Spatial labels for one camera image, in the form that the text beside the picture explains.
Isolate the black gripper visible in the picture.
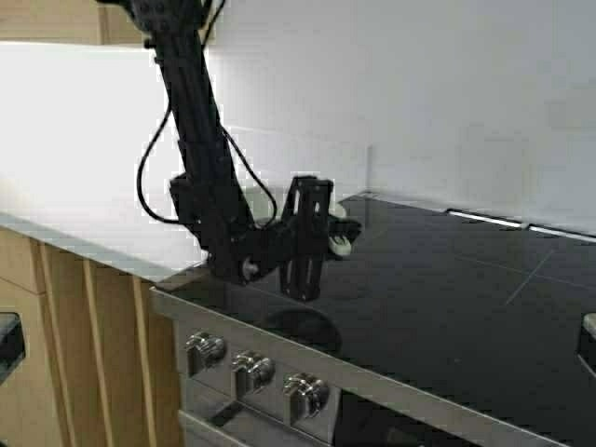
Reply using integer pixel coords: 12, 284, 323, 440
278, 175, 362, 302

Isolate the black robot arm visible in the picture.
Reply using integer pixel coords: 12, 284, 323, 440
117, 1, 361, 302

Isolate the black glass cooktop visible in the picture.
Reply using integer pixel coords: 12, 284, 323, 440
157, 195, 595, 446

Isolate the middle chrome stove knob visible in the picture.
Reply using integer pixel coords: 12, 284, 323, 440
231, 351, 276, 400

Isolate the chrome stove knob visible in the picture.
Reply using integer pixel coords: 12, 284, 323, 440
184, 332, 227, 376
231, 351, 276, 400
282, 372, 330, 426

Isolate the right chrome stove knob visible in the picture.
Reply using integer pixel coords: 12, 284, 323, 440
282, 372, 330, 426

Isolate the left chrome stove knob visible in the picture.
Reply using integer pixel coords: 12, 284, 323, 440
184, 332, 227, 376

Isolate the stainless steel oven front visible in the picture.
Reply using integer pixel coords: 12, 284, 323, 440
151, 286, 549, 446

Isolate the light wood cabinet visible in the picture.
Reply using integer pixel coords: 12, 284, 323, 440
1, 229, 183, 446

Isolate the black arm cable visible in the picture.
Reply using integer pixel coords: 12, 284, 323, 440
136, 100, 276, 229

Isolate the left base bracket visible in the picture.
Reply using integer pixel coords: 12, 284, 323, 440
1, 312, 26, 384

